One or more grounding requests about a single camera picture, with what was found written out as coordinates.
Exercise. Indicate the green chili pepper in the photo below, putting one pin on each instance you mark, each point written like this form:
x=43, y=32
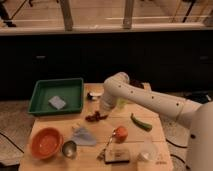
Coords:
x=145, y=126

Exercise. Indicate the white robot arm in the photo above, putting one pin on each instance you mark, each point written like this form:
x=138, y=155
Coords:
x=197, y=117

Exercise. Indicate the green plastic tray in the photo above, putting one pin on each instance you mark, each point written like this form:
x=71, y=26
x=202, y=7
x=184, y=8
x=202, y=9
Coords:
x=70, y=90

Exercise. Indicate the green lettuce leaf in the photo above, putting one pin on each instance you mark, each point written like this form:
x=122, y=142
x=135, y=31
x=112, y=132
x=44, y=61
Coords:
x=121, y=103

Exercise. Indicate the garlic clove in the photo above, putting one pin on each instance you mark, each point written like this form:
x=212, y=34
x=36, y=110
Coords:
x=75, y=126

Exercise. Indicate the small metal cup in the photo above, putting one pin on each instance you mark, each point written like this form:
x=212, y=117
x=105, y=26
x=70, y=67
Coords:
x=69, y=149

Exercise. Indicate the orange fruit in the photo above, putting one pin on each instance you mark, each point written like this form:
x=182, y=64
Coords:
x=121, y=133

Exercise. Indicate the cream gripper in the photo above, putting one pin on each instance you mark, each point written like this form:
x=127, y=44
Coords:
x=107, y=102

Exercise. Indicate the light blue cloth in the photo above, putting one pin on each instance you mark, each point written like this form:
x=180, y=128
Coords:
x=82, y=137

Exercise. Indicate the orange red bowl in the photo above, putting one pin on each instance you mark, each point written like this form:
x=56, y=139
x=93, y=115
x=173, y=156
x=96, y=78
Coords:
x=46, y=143

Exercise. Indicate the dark maroon bowl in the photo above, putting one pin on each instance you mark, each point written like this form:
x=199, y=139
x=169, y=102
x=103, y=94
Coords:
x=136, y=83

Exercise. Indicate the brown rectangular block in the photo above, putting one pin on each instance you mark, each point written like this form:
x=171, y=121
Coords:
x=117, y=155

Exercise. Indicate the bunch of dark grapes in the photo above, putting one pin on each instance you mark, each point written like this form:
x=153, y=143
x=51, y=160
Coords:
x=95, y=117

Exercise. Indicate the metal spoon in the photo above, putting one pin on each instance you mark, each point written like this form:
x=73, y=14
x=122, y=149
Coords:
x=102, y=153

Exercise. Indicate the blue sponge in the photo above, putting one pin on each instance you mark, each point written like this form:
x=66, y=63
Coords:
x=57, y=102

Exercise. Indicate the white handled brush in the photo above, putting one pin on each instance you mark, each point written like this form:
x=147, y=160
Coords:
x=93, y=96

